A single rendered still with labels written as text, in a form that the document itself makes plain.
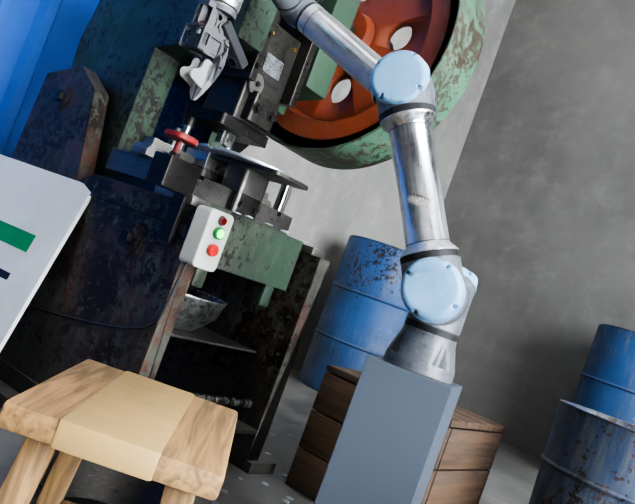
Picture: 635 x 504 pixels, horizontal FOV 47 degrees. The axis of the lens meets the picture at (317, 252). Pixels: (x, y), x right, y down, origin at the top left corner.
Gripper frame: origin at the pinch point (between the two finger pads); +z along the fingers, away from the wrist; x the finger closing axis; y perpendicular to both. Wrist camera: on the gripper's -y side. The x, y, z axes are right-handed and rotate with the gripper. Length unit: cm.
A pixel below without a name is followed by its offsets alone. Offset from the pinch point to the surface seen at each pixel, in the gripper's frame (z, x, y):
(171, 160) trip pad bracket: 16.0, 3.1, 2.7
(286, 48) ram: -27.8, -15.4, -34.8
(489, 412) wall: 71, -61, -362
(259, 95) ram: -11.5, -12.2, -28.6
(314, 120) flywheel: -18, -25, -66
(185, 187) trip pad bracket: 20.1, 3.0, -3.6
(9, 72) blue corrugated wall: -3, -136, -22
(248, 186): 12.6, -5.7, -30.2
